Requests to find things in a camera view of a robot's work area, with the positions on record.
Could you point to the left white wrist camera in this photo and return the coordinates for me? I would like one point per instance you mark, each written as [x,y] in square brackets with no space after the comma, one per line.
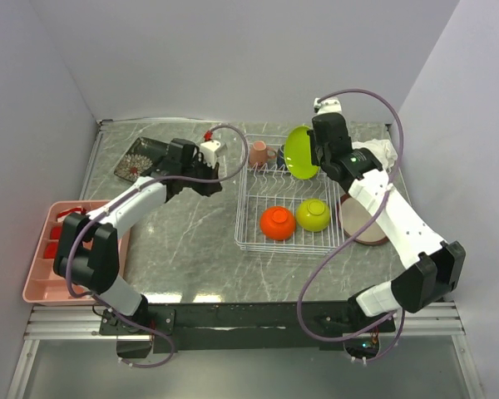
[211,149]

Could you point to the red white striped cloth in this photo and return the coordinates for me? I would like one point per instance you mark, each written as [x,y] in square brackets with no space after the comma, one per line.
[76,210]

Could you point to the aluminium frame rail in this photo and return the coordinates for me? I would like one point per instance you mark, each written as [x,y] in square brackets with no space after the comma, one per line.
[79,323]

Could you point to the orange bowl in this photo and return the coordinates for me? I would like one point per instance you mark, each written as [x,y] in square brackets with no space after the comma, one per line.
[277,223]

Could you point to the black base bar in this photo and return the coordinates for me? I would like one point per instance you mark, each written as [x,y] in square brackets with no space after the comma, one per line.
[217,326]

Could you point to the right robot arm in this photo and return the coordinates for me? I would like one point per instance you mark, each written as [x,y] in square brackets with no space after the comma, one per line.
[432,266]

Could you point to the green bowl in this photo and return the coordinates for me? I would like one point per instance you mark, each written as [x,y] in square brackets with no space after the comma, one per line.
[313,215]

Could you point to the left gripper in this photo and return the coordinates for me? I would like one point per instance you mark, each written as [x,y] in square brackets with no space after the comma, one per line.
[209,188]

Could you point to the black floral square plate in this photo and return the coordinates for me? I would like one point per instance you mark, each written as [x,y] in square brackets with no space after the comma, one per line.
[141,156]

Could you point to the pink ceramic mug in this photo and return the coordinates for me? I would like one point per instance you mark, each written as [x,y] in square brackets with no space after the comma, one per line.
[260,153]

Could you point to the red cloth roll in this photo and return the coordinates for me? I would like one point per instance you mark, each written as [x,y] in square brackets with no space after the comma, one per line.
[50,251]
[55,233]

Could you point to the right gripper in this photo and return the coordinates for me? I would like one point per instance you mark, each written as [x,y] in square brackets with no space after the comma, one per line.
[314,160]

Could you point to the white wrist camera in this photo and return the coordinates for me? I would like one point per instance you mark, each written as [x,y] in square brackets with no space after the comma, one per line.
[328,105]
[211,149]

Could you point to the green plate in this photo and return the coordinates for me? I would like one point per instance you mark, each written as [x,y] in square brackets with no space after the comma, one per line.
[297,154]

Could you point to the brown rimmed round plate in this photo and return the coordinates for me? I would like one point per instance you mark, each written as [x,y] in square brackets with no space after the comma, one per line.
[352,216]

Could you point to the white wire dish rack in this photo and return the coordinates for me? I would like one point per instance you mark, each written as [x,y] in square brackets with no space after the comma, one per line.
[262,187]

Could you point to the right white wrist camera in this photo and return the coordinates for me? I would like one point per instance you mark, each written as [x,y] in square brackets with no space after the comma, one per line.
[328,105]

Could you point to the pink compartment tray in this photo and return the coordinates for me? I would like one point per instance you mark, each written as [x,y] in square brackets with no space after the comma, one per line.
[37,287]

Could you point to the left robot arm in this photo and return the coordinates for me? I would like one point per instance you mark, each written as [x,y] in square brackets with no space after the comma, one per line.
[147,194]

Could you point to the dark blue ceramic mug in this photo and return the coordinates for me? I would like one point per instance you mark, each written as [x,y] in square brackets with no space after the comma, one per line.
[280,159]

